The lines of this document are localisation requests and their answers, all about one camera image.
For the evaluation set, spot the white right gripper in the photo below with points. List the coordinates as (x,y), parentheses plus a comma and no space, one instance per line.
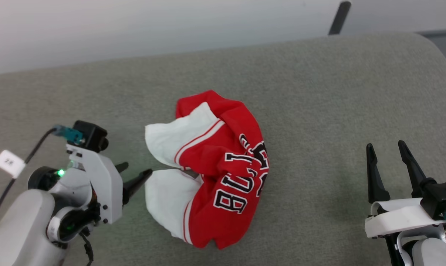
(400,218)

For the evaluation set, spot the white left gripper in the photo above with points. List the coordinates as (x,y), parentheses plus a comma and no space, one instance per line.
(104,184)

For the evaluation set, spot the red and white jersey garment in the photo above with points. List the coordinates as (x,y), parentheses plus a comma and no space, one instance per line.
(223,147)

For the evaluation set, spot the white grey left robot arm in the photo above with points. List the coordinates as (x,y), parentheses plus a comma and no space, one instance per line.
(19,221)

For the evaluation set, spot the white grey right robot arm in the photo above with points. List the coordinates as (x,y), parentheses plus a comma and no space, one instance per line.
(430,255)

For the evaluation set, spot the grey fabric sofa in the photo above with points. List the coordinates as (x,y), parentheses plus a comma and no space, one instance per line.
(319,92)

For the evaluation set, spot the white paper tag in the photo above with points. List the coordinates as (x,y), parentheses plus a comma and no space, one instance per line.
(9,162)

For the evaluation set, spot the black slanted pole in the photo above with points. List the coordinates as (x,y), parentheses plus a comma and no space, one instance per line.
(339,18)

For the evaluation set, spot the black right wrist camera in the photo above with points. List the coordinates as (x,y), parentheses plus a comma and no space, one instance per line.
(443,197)

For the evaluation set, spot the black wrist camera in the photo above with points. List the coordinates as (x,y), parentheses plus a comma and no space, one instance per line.
(443,197)
(91,135)

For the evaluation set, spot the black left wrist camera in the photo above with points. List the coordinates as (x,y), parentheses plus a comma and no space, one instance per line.
(91,135)

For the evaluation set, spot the teal left camera connector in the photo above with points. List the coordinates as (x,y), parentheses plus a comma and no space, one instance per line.
(69,135)

